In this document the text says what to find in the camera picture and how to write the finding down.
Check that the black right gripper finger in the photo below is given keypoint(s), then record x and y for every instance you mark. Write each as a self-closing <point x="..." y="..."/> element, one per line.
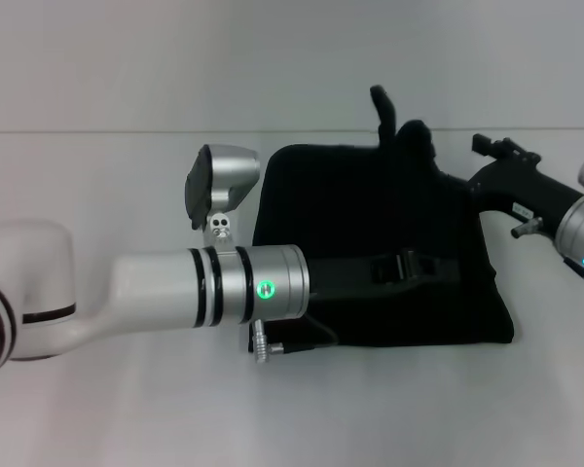
<point x="503" y="148"/>

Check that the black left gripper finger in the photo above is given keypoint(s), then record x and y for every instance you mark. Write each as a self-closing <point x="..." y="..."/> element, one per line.
<point x="418" y="267"/>

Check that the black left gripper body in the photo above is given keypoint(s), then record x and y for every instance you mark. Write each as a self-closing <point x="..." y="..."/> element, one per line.
<point x="345" y="277"/>

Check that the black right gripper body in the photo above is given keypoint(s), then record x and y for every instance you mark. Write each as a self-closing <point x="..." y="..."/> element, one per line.
<point x="521" y="192"/>

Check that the black T-shirt with FREE print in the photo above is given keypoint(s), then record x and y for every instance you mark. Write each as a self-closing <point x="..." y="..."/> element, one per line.
<point x="394" y="204"/>

